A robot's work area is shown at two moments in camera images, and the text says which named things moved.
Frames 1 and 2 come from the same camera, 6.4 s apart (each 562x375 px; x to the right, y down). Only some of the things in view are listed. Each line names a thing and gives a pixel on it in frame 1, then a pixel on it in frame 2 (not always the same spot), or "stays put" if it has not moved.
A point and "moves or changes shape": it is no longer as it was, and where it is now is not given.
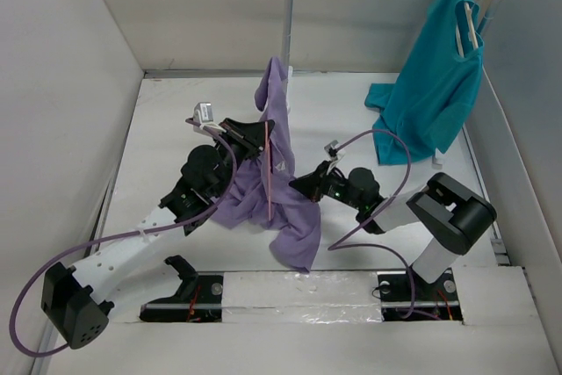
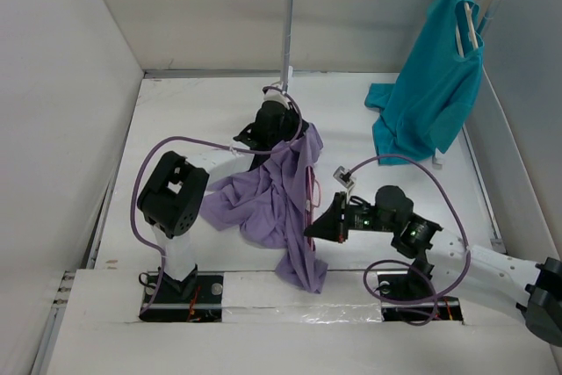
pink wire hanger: x=268 y=169 -> x=313 y=200
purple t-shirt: x=295 y=227 moves or changes shape
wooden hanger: x=471 y=32 stays put
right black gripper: x=313 y=184 -> x=329 y=225
